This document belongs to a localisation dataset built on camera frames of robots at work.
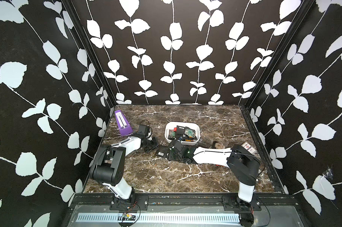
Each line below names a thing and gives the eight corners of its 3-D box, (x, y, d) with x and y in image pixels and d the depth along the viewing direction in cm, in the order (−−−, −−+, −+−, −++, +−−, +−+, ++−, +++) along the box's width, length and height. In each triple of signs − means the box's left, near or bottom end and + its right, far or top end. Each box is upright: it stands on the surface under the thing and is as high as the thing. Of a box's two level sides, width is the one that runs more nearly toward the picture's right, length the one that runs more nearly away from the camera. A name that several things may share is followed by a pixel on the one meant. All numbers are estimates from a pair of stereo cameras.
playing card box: (253, 156, 94) (254, 154, 92) (241, 145, 99) (242, 143, 98) (256, 153, 96) (258, 151, 94) (244, 142, 101) (246, 141, 99)
